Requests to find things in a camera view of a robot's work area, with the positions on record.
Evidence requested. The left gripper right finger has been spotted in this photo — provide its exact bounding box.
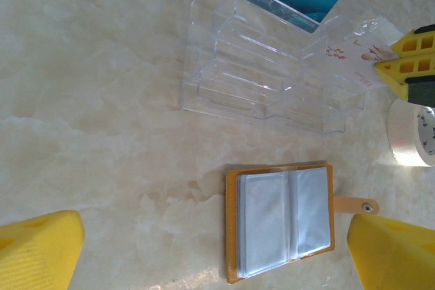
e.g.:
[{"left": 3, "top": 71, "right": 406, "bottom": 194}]
[{"left": 346, "top": 214, "right": 435, "bottom": 290}]

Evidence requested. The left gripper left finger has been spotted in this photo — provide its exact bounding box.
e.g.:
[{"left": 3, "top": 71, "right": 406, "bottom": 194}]
[{"left": 0, "top": 210, "right": 86, "bottom": 290}]

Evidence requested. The orange card holder wallet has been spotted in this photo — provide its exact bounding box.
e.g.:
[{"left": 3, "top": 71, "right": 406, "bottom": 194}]
[{"left": 226, "top": 163, "right": 380, "bottom": 285}]

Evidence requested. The clear acrylic card stand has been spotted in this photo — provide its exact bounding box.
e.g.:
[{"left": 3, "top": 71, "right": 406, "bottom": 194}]
[{"left": 179, "top": 0, "right": 414, "bottom": 139}]

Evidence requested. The beige masking tape roll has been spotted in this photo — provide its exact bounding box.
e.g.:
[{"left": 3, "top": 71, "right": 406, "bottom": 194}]
[{"left": 387, "top": 98, "right": 435, "bottom": 168}]

